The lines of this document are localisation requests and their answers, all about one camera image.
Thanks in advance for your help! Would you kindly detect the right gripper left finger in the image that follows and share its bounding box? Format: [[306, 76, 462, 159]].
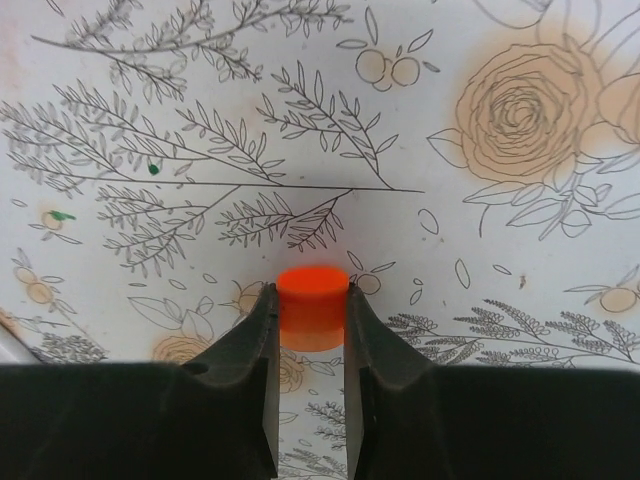
[[1, 285, 280, 479]]

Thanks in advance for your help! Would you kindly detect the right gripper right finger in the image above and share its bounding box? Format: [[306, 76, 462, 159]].
[[344, 286, 639, 479]]

